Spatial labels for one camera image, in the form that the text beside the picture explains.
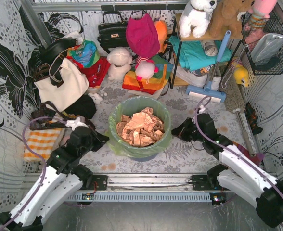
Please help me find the blue trash bin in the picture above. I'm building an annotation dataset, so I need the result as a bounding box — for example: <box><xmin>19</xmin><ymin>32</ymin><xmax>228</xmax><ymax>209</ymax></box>
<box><xmin>125</xmin><ymin>148</ymin><xmax>159</xmax><ymax>162</ymax></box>

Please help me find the green trash bag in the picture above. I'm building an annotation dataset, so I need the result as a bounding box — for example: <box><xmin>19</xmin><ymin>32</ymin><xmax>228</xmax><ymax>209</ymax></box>
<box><xmin>107</xmin><ymin>96</ymin><xmax>172</xmax><ymax>158</ymax></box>

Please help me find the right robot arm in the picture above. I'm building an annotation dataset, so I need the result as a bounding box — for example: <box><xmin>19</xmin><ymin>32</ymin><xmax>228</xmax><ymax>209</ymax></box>
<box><xmin>172</xmin><ymin>113</ymin><xmax>283</xmax><ymax>228</ymax></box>

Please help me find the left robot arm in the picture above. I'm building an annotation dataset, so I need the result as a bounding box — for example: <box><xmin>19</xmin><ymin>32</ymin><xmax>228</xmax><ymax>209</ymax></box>
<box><xmin>0</xmin><ymin>127</ymin><xmax>109</xmax><ymax>231</ymax></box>

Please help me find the brown patterned bag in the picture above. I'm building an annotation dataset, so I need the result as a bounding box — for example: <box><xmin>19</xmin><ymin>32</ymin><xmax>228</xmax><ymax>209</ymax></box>
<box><xmin>29</xmin><ymin>101</ymin><xmax>73</xmax><ymax>131</ymax></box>

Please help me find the cream canvas tote bag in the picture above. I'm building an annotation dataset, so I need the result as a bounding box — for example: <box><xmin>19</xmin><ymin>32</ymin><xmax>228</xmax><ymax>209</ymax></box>
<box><xmin>35</xmin><ymin>58</ymin><xmax>89</xmax><ymax>111</ymax></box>

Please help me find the rainbow striped bag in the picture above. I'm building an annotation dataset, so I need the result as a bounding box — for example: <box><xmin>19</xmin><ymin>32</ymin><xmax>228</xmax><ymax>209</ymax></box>
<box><xmin>122</xmin><ymin>55</ymin><xmax>174</xmax><ymax>95</ymax></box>

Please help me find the magenta cloth bag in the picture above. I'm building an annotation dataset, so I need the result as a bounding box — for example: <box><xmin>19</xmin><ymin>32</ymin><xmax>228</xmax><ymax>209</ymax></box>
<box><xmin>126</xmin><ymin>13</ymin><xmax>160</xmax><ymax>58</ymax></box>

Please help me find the black cloth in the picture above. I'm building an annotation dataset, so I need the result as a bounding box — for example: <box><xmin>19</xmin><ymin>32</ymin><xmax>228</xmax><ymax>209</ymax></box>
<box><xmin>64</xmin><ymin>95</ymin><xmax>97</xmax><ymax>120</ymax></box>

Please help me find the crumpled brown paper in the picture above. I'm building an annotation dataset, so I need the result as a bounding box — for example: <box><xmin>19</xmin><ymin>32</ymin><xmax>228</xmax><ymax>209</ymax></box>
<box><xmin>116</xmin><ymin>107</ymin><xmax>165</xmax><ymax>148</ymax></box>

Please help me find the orange checkered towel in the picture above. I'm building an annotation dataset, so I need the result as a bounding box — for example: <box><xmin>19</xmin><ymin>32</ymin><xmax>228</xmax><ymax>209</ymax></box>
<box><xmin>25</xmin><ymin>128</ymin><xmax>65</xmax><ymax>161</ymax></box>

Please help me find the bristle broom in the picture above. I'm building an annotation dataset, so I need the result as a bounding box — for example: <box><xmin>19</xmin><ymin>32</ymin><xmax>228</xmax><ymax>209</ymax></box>
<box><xmin>219</xmin><ymin>67</ymin><xmax>256</xmax><ymax>157</ymax></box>

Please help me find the red cloth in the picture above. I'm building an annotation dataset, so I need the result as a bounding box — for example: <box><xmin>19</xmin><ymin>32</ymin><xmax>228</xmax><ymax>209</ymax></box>
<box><xmin>80</xmin><ymin>57</ymin><xmax>111</xmax><ymax>88</ymax></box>

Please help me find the teal folded cloth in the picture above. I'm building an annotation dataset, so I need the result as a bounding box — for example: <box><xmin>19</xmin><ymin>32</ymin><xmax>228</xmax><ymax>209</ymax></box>
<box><xmin>169</xmin><ymin>36</ymin><xmax>232</xmax><ymax>71</ymax></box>

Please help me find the pink white plush doll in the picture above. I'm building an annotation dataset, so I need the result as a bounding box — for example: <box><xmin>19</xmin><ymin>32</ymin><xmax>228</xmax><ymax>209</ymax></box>
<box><xmin>135</xmin><ymin>56</ymin><xmax>158</xmax><ymax>81</ymax></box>

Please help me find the yellow plush duck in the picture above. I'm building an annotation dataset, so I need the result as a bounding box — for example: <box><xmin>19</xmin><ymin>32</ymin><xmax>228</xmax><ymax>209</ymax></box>
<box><xmin>231</xmin><ymin>59</ymin><xmax>249</xmax><ymax>87</ymax></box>

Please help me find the cream plush lamb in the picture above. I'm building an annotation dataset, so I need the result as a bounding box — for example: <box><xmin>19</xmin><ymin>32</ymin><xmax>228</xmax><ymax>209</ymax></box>
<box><xmin>107</xmin><ymin>47</ymin><xmax>133</xmax><ymax>81</ymax></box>

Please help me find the wooden shelf rack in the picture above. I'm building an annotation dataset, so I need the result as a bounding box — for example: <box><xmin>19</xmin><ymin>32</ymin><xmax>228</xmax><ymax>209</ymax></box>
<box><xmin>167</xmin><ymin>13</ymin><xmax>245</xmax><ymax>90</ymax></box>

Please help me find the colourful rainbow cloth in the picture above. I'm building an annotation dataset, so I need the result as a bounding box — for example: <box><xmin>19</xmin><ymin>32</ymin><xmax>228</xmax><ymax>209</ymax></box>
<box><xmin>66</xmin><ymin>40</ymin><xmax>100</xmax><ymax>69</ymax></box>

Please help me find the white plush dog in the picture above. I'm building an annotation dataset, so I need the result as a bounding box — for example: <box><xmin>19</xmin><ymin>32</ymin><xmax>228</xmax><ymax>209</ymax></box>
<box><xmin>179</xmin><ymin>0</ymin><xmax>217</xmax><ymax>38</ymax></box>

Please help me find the black leather handbag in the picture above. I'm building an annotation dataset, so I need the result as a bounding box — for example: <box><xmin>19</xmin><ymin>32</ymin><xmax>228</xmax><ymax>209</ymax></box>
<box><xmin>97</xmin><ymin>11</ymin><xmax>129</xmax><ymax>54</ymax></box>

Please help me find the silver foil pouch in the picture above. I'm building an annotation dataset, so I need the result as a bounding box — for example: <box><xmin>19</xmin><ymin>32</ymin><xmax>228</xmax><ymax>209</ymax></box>
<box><xmin>251</xmin><ymin>33</ymin><xmax>283</xmax><ymax>63</ymax></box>

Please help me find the brown teddy bear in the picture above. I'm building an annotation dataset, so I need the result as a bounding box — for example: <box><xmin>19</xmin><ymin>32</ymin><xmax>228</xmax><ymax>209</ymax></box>
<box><xmin>209</xmin><ymin>0</ymin><xmax>255</xmax><ymax>39</ymax></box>

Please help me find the pink plush toy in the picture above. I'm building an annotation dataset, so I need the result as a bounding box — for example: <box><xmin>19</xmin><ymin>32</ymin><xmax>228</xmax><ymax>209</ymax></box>
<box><xmin>248</xmin><ymin>0</ymin><xmax>277</xmax><ymax>28</ymax></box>

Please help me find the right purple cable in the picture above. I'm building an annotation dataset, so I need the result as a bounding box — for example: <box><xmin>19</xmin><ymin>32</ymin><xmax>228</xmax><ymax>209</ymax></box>
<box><xmin>193</xmin><ymin>96</ymin><xmax>283</xmax><ymax>217</ymax></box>

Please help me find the purple cable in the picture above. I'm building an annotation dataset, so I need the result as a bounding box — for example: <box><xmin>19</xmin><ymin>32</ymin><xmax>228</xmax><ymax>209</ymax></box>
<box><xmin>193</xmin><ymin>96</ymin><xmax>283</xmax><ymax>217</ymax></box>
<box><xmin>0</xmin><ymin>116</ymin><xmax>94</xmax><ymax>229</ymax></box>

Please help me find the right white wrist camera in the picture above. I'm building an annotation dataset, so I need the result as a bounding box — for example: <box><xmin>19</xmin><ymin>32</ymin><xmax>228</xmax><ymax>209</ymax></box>
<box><xmin>192</xmin><ymin>107</ymin><xmax>203</xmax><ymax>121</ymax></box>

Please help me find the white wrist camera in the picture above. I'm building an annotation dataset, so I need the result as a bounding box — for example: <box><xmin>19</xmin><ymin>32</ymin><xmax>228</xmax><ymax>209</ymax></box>
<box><xmin>192</xmin><ymin>107</ymin><xmax>203</xmax><ymax>121</ymax></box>
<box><xmin>65</xmin><ymin>117</ymin><xmax>87</xmax><ymax>131</ymax></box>

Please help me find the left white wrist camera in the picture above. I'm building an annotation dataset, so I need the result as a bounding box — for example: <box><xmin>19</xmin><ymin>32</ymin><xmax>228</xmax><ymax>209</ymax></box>
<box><xmin>65</xmin><ymin>117</ymin><xmax>87</xmax><ymax>131</ymax></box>

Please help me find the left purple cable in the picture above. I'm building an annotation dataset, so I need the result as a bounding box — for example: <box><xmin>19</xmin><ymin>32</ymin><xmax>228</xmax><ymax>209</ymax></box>
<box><xmin>0</xmin><ymin>116</ymin><xmax>94</xmax><ymax>229</ymax></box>

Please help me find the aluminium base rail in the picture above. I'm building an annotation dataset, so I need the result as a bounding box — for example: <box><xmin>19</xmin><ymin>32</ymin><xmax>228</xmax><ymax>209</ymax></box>
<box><xmin>65</xmin><ymin>173</ymin><xmax>229</xmax><ymax>203</ymax></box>

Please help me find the black wire basket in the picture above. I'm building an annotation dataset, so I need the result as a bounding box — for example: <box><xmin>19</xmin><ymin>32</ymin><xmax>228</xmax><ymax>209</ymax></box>
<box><xmin>242</xmin><ymin>12</ymin><xmax>283</xmax><ymax>75</ymax></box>

